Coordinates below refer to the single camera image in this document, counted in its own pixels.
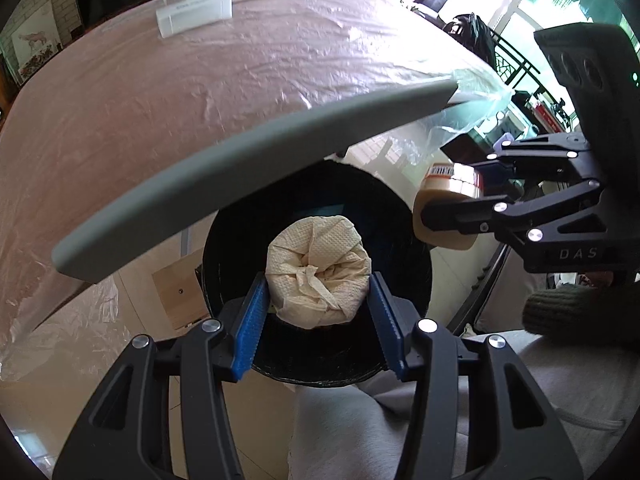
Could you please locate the black round trash bin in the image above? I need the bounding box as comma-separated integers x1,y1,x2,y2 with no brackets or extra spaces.
202,160,433,388

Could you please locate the clear plastic table cover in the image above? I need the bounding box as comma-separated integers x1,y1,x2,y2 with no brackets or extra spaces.
1,0,512,358

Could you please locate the translucent white plastic box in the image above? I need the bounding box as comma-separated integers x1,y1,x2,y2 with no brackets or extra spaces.
156,0,232,38

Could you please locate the black carved wooden chair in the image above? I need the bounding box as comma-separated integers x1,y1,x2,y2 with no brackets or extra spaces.
444,13,570,133

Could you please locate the beige paper napkin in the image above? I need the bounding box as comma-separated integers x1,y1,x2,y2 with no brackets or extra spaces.
265,216,372,330

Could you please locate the amber plastic candle cup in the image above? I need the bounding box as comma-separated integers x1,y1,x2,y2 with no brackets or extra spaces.
412,162,484,250

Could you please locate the giraffe picture canvas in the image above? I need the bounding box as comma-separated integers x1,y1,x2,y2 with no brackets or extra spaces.
11,1,62,82

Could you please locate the grey trousers leg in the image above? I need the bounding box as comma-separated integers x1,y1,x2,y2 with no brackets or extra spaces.
288,326,639,479

